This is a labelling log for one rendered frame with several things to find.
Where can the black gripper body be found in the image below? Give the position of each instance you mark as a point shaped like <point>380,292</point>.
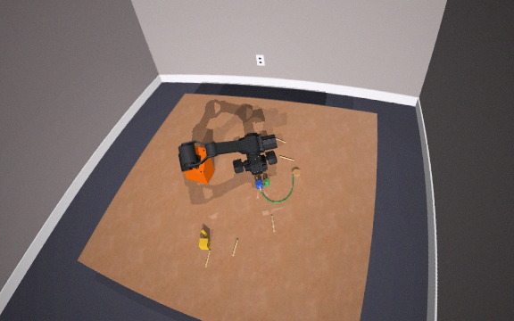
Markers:
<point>238,164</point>

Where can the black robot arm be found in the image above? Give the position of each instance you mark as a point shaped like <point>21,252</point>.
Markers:
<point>251,144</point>

